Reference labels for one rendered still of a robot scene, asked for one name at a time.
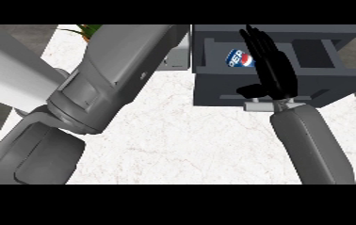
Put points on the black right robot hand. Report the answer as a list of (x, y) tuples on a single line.
[(273, 68)]

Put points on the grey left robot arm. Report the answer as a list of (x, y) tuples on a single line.
[(120, 68)]

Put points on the blue soda can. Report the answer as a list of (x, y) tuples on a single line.
[(236, 59)]

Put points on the dark grey open drawer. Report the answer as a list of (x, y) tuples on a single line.
[(315, 54)]

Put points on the dark grey drawer front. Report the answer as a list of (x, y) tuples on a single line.
[(217, 86)]

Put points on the pale grey box appliance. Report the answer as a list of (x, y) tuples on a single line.
[(177, 57)]

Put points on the green leafy plant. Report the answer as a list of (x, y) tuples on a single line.
[(89, 30)]

